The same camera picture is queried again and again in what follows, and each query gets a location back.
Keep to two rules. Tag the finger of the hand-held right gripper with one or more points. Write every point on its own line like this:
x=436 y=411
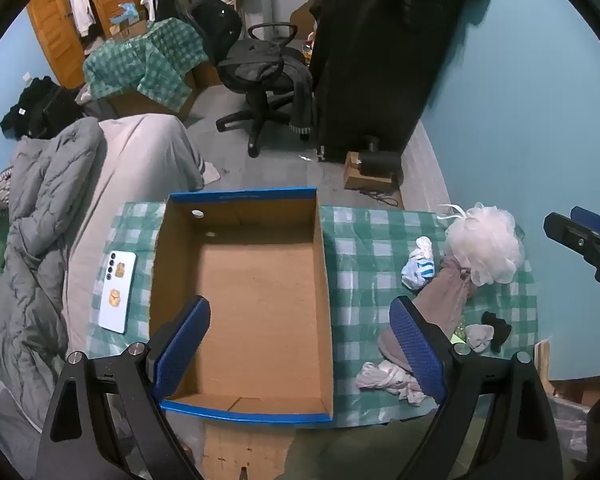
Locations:
x=592 y=220
x=575 y=237

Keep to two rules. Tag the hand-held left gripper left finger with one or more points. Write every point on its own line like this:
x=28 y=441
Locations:
x=180 y=345

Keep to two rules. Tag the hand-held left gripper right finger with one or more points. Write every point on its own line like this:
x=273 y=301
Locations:
x=415 y=350

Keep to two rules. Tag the white plastic bag bundle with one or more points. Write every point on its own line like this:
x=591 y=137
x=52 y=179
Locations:
x=380 y=380

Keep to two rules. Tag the pinkish beige cloth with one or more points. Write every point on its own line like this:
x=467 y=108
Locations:
x=440 y=300

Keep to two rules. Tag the grey sock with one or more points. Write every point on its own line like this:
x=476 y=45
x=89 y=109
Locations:
x=480 y=337

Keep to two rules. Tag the blue and white sock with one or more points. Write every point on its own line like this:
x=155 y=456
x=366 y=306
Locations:
x=417 y=270

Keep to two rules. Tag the black sock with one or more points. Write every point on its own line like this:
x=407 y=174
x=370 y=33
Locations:
x=502 y=332

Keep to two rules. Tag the white mesh bath pouf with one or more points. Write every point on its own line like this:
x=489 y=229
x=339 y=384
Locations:
x=485 y=245

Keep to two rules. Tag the blue-edged cardboard box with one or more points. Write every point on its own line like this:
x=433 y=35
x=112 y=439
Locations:
x=260 y=300

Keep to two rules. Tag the green glitter scrub sponge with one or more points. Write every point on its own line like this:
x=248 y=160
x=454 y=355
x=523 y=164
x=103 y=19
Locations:
x=458 y=328

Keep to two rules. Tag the white smartphone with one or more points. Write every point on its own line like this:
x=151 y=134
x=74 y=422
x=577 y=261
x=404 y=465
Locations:
x=117 y=310

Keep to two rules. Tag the green checkered tablecloth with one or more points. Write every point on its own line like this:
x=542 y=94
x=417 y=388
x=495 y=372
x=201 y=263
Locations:
x=360 y=270

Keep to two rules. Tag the wooden board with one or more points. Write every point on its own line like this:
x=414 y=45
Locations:
x=541 y=365

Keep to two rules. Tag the person's olive trousers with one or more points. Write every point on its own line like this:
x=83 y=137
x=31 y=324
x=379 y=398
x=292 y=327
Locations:
x=330 y=450

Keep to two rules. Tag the white towel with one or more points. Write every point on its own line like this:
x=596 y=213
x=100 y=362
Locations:
x=211 y=172

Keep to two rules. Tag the small cardboard box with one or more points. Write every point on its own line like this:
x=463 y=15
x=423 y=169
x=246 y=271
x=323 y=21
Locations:
x=352 y=176

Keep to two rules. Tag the grey duvet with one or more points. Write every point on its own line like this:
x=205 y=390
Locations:
x=40 y=210

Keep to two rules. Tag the black office chair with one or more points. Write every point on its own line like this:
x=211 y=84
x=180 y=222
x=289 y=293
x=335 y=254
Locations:
x=260 y=105

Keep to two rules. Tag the black bags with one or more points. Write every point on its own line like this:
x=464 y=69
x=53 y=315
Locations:
x=40 y=105

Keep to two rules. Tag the green checkered cloth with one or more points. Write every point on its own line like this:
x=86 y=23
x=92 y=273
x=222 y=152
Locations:
x=145 y=60

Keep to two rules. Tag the dark grey garment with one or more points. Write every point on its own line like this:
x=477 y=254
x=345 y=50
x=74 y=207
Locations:
x=265 y=67

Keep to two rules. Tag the open cardboard box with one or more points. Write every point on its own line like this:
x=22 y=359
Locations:
x=130 y=29

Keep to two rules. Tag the black backpack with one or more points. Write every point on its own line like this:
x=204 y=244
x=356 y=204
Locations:
x=217 y=25

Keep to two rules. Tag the white hanging shirt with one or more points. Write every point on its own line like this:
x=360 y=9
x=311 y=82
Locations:
x=82 y=5

